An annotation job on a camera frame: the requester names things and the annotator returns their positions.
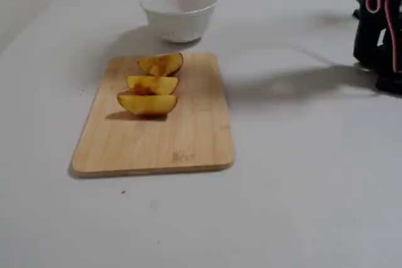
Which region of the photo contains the white ceramic bowl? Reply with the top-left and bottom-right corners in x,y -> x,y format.
139,0 -> 218,44

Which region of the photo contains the red and white wire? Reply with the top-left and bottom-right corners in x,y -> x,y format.
365,0 -> 400,73

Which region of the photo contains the browned apple slice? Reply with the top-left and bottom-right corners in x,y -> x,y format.
126,75 -> 180,96
136,52 -> 185,77
117,93 -> 178,117

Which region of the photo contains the wooden cutting board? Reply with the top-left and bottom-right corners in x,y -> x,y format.
71,53 -> 236,178

